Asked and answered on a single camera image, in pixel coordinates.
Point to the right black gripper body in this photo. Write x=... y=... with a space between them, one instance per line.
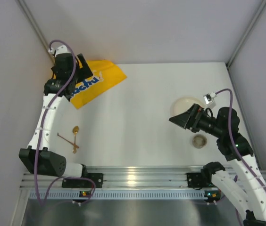
x=195 y=119

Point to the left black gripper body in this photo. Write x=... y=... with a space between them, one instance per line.
x=81 y=68

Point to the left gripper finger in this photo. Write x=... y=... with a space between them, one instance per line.
x=69 y=89
x=83 y=71

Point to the white ceramic plate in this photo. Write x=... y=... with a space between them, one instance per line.
x=182 y=104

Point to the speckled small cup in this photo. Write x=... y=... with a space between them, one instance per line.
x=199 y=141

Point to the yellow Pikachu placemat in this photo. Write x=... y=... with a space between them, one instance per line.
x=105 y=76

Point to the gold spoon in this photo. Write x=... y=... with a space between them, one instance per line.
x=75 y=131

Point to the gold fork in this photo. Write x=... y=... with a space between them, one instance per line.
x=68 y=140

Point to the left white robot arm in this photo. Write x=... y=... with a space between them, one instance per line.
x=43 y=155

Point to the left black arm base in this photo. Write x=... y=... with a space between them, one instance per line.
x=97 y=178

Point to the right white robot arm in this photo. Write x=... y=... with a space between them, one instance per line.
x=250 y=199

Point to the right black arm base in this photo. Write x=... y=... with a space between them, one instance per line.
x=196 y=181

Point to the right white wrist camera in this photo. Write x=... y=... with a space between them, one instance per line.
x=209 y=99

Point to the aluminium mounting rail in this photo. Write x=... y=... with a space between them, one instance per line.
x=131 y=177

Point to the perforated cable tray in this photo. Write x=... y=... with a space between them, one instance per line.
x=132 y=195

